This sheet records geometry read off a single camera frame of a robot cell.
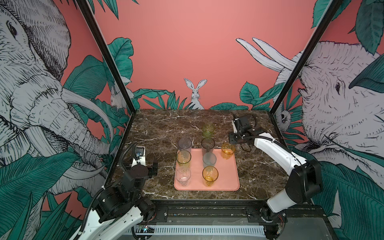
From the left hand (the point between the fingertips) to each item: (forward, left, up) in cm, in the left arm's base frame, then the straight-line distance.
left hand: (144, 155), depth 66 cm
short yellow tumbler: (+13, -45, -23) cm, 52 cm away
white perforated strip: (-27, -25, -26) cm, 45 cm away
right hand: (+17, -45, -10) cm, 49 cm away
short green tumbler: (+33, -34, -25) cm, 53 cm away
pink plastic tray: (-3, -42, -26) cm, 50 cm away
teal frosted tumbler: (+8, -32, -23) cm, 40 cm away
